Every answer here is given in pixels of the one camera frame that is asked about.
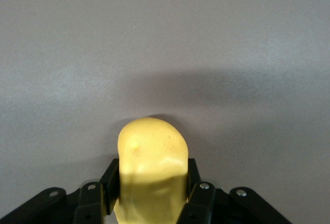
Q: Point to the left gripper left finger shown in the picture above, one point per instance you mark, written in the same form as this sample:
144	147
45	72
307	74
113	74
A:
111	182

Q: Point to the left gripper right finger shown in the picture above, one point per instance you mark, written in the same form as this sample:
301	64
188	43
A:
193	185

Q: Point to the yellow potato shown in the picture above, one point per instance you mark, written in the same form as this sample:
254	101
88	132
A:
152	157

